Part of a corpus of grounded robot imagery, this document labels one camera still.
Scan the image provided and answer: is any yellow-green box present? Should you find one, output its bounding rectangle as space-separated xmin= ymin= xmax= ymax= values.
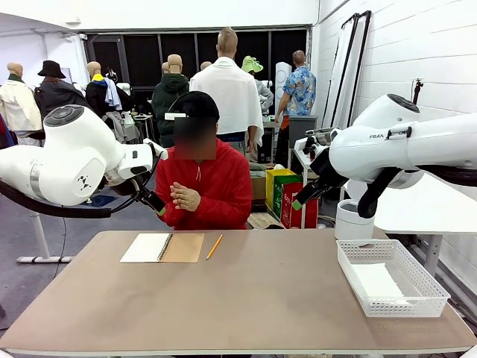
xmin=265 ymin=168 xmax=297 ymax=217

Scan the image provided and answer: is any brown cardboard piece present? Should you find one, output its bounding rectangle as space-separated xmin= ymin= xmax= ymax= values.
xmin=247 ymin=212 xmax=285 ymax=230

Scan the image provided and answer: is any red bag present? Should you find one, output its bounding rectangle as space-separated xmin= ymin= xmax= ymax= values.
xmin=280 ymin=182 xmax=320 ymax=230

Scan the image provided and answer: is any person's right hand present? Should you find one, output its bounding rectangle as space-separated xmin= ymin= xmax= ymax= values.
xmin=169 ymin=181 xmax=188 ymax=210

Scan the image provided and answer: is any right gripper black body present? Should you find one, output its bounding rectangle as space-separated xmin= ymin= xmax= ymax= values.
xmin=310 ymin=169 xmax=350 ymax=195

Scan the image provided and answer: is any black-framed white panel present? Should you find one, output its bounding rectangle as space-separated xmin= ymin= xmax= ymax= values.
xmin=341 ymin=10 xmax=373 ymax=127
xmin=321 ymin=13 xmax=360 ymax=130

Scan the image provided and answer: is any yellow pencil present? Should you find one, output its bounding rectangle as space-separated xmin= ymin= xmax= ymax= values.
xmin=205 ymin=233 xmax=224 ymax=261

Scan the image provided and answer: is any person in red hoodie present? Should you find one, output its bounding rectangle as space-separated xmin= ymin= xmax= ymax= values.
xmin=155 ymin=119 xmax=254 ymax=230

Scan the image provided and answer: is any white round trash bin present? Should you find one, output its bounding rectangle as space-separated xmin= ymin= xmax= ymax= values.
xmin=334 ymin=198 xmax=376 ymax=241

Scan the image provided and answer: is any green box white print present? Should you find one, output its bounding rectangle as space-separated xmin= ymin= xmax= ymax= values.
xmin=273 ymin=175 xmax=304 ymax=224

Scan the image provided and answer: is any white tower fan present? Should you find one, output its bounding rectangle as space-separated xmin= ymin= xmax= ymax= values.
xmin=274 ymin=61 xmax=293 ymax=101

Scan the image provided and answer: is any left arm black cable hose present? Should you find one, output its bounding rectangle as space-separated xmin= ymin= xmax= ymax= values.
xmin=0 ymin=180 xmax=113 ymax=219

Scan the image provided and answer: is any mannequin in cream jacket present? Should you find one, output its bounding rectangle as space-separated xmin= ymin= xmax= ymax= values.
xmin=0 ymin=62 xmax=44 ymax=147

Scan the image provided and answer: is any white table leg base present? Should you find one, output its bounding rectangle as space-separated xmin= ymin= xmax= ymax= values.
xmin=16 ymin=212 xmax=74 ymax=264

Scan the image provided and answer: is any brown cardboard box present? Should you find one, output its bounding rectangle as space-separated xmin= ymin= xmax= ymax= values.
xmin=250 ymin=175 xmax=268 ymax=203

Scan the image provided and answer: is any mannequin black jacket yellow collar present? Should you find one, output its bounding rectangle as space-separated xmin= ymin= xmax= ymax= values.
xmin=85 ymin=61 xmax=133 ymax=145

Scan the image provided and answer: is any black baseball cap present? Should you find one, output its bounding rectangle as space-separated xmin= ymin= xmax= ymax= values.
xmin=165 ymin=90 xmax=221 ymax=122

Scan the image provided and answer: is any mannequin with black hat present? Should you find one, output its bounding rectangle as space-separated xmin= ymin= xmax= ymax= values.
xmin=34 ymin=60 xmax=95 ymax=117

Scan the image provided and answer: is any left arm white wrist camera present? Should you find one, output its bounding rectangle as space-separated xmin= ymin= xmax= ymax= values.
xmin=142 ymin=138 xmax=169 ymax=161

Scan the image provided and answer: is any mannequin in dark green hoodie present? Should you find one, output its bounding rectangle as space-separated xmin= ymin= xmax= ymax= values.
xmin=151 ymin=54 xmax=191 ymax=148

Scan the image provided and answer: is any person's left hand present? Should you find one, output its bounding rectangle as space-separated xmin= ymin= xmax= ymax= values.
xmin=176 ymin=186 xmax=203 ymax=213

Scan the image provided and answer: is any spiral notebook brown cover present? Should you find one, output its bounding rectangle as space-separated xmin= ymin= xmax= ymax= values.
xmin=119 ymin=232 xmax=206 ymax=264

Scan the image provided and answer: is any mannequin with green hat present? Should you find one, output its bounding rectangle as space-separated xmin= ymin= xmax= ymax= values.
xmin=241 ymin=55 xmax=275 ymax=115

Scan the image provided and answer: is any dark glazed garage door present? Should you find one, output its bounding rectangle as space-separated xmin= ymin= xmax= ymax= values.
xmin=82 ymin=25 xmax=312 ymax=113

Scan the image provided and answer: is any small white side table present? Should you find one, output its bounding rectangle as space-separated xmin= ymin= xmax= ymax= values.
xmin=291 ymin=148 xmax=318 ymax=229

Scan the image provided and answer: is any person's right forearm red sleeve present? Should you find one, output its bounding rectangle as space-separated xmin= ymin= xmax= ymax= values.
xmin=156 ymin=197 xmax=180 ymax=230

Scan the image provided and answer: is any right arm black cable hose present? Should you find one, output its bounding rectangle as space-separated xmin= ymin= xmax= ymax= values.
xmin=357 ymin=165 xmax=477 ymax=220

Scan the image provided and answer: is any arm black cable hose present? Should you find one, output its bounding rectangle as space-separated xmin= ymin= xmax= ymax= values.
xmin=357 ymin=165 xmax=477 ymax=220
xmin=0 ymin=180 xmax=113 ymax=219

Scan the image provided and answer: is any arm white wrist camera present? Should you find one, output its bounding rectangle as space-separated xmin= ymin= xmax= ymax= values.
xmin=142 ymin=138 xmax=169 ymax=161
xmin=294 ymin=135 xmax=322 ymax=156

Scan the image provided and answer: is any white paper sheet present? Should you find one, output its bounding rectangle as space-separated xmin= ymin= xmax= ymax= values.
xmin=351 ymin=262 xmax=410 ymax=305

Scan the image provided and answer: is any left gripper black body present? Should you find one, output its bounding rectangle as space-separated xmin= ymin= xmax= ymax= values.
xmin=133 ymin=186 xmax=159 ymax=209

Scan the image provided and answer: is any right arm white wrist camera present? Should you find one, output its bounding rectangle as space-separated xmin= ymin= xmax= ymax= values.
xmin=294 ymin=135 xmax=322 ymax=156

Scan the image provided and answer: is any white perforated plastic basket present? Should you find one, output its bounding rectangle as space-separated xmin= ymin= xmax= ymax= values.
xmin=335 ymin=239 xmax=452 ymax=318

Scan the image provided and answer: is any grey bin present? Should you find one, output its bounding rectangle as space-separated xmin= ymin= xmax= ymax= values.
xmin=288 ymin=115 xmax=319 ymax=150

